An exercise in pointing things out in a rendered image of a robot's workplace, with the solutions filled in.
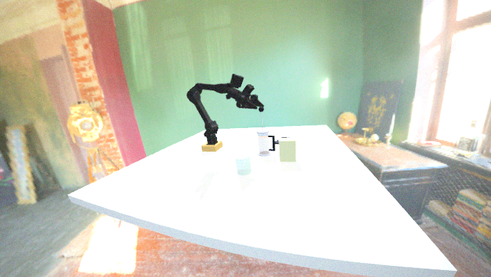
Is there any french press coffee maker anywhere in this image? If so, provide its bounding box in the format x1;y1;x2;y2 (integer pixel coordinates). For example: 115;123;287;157
257;106;276;157

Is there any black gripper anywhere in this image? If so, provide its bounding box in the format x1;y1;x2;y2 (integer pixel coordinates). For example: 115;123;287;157
234;91;264;109

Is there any pale mint cylinder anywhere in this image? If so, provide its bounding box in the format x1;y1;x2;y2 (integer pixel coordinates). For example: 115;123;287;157
235;153;251;176

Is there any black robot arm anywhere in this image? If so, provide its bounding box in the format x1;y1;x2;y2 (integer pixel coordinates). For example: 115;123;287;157
186;74;255;145

